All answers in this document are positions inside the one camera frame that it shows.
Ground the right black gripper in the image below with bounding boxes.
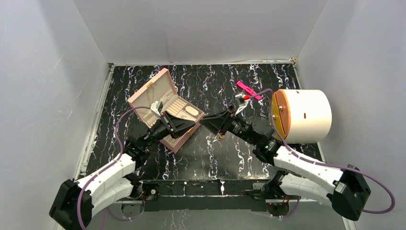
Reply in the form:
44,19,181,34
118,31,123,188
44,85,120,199
199,105,258,146

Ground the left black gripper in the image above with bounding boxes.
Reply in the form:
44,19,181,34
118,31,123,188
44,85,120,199
143,112,196,149

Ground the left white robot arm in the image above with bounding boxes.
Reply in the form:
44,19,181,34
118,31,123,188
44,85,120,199
49,112,196,230

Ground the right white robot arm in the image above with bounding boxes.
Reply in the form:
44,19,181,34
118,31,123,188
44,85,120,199
200,106,371,221

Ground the pink jewelry box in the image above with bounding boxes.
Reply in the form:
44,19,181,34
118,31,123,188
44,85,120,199
127,68,204,153

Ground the pink plastic clip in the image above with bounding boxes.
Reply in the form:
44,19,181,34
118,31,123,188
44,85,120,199
236,80,262,101

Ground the white cylinder with orange lid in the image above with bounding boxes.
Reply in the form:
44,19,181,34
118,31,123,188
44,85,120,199
271,89,332,144

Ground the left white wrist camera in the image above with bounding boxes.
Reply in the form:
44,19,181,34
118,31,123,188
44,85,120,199
150,101,163,117

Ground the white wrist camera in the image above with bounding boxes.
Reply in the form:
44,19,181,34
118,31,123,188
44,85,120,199
234,92,251,115
150,101,163,117

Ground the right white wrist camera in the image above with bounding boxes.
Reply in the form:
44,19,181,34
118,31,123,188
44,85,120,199
234,92,251,115

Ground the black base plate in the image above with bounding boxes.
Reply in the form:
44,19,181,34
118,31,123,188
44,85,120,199
137,179,272,212

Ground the aluminium frame rail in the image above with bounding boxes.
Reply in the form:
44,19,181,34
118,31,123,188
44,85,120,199
60,180,358,230

